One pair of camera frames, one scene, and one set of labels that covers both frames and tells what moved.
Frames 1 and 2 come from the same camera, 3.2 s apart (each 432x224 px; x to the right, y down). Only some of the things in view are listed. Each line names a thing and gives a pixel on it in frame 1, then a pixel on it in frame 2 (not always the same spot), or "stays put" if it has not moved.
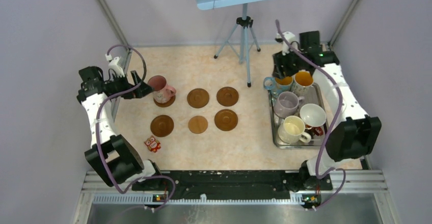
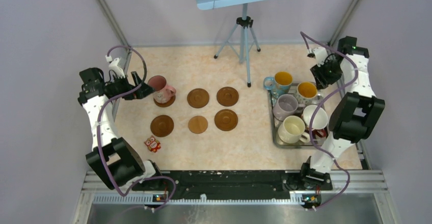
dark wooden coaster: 168,103 stays put
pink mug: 162,91 stays put
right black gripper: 280,69 → 321,81
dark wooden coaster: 198,98 stays put
